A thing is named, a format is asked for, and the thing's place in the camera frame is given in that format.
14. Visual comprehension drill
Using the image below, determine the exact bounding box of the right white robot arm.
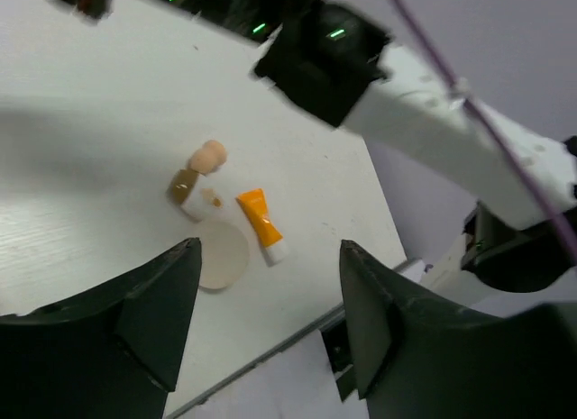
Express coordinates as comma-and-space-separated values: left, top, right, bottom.
152, 0, 576, 293

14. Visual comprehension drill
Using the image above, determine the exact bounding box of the orange tube white cap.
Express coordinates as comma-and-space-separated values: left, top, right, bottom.
236, 188, 289, 265

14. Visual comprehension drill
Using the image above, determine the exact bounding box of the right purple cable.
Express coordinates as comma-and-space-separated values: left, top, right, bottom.
382, 0, 577, 258

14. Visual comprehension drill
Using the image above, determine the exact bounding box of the white bottle gold cap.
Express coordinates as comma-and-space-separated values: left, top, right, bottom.
167, 169, 224, 222

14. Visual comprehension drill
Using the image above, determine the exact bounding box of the round beige powder puff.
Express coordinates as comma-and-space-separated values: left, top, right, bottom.
196, 220, 250, 291

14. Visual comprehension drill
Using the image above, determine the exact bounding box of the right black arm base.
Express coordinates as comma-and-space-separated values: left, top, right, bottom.
319, 323, 357, 402

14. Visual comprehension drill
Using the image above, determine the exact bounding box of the beige makeup sponge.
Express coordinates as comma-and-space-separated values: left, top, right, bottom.
188, 140, 228, 175

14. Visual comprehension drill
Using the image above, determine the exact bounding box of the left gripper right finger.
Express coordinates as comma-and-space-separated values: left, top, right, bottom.
339, 240, 576, 418

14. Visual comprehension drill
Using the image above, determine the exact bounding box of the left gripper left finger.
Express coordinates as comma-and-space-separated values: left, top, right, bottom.
1, 238, 202, 418

